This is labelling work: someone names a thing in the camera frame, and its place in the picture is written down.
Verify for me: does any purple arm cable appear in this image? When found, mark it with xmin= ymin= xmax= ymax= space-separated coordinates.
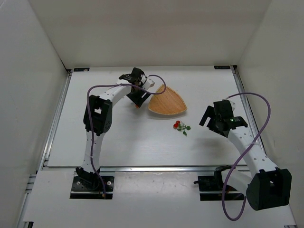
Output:
xmin=222 ymin=92 xmax=271 ymax=220
xmin=85 ymin=75 xmax=167 ymax=198

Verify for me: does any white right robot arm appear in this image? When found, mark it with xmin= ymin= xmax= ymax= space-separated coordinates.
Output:
xmin=199 ymin=100 xmax=292 ymax=211

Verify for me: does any right aluminium frame rail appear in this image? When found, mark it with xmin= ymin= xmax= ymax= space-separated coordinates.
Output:
xmin=231 ymin=65 xmax=297 ymax=228

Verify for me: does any woven bamboo fruit basket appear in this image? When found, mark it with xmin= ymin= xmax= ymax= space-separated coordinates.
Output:
xmin=148 ymin=84 xmax=188 ymax=115

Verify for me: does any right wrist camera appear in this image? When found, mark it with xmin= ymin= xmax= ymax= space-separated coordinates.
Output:
xmin=224 ymin=100 xmax=248 ymax=129

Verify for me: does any aluminium frame rail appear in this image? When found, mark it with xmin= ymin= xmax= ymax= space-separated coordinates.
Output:
xmin=16 ymin=69 xmax=73 ymax=228
xmin=231 ymin=65 xmax=297 ymax=228

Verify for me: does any aluminium table edge rail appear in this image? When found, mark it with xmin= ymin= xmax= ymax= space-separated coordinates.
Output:
xmin=42 ymin=165 xmax=249 ymax=172

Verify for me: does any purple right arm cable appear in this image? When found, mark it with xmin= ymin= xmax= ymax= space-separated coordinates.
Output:
xmin=222 ymin=92 xmax=271 ymax=220

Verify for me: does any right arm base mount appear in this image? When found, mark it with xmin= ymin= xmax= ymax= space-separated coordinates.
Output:
xmin=193 ymin=166 xmax=244 ymax=201

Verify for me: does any fake tomato sprig with leaves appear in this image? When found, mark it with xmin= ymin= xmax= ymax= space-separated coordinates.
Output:
xmin=173 ymin=120 xmax=191 ymax=136

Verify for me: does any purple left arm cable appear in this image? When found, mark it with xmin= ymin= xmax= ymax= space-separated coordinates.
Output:
xmin=85 ymin=75 xmax=167 ymax=198

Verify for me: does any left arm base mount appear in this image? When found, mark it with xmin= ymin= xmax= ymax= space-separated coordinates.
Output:
xmin=70 ymin=168 xmax=114 ymax=200

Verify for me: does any left aluminium frame rail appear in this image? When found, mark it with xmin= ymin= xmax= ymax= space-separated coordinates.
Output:
xmin=16 ymin=69 xmax=73 ymax=228

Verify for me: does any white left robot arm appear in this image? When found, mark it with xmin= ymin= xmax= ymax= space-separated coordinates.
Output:
xmin=76 ymin=79 xmax=154 ymax=192

